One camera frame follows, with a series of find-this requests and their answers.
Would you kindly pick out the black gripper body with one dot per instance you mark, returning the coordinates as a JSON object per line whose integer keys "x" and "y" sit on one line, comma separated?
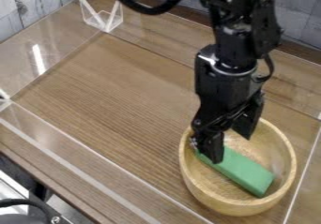
{"x": 224, "y": 89}

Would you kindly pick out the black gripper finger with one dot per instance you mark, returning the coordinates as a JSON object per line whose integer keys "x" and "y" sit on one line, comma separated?
{"x": 246, "y": 122}
{"x": 208, "y": 145}

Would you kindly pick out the green rectangular block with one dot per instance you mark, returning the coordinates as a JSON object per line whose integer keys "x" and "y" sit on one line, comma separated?
{"x": 243, "y": 171}

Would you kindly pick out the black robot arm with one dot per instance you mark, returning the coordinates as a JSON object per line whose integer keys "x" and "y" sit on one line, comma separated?
{"x": 246, "y": 32}

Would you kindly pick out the round wooden bowl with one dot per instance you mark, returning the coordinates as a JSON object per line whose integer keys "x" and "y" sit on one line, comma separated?
{"x": 269, "y": 148}

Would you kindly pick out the clear acrylic corner bracket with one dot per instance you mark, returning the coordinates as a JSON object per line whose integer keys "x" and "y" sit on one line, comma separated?
{"x": 103, "y": 20}

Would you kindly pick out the black metal bracket with screw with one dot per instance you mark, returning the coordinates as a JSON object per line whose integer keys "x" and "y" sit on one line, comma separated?
{"x": 43, "y": 212}

